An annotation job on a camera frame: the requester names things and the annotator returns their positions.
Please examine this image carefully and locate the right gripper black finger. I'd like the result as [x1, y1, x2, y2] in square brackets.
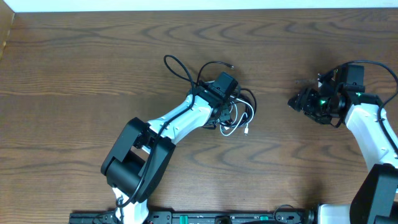
[287, 98, 305, 112]
[297, 88, 314, 101]

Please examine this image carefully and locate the white charging cable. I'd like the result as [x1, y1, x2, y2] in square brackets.
[219, 98, 255, 137]

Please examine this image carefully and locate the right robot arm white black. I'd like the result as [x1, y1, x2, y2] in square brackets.
[288, 60, 397, 224]

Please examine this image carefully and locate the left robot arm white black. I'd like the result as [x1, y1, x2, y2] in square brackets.
[101, 72, 238, 223]

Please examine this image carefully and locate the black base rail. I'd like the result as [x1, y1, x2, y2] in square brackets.
[68, 208, 317, 224]

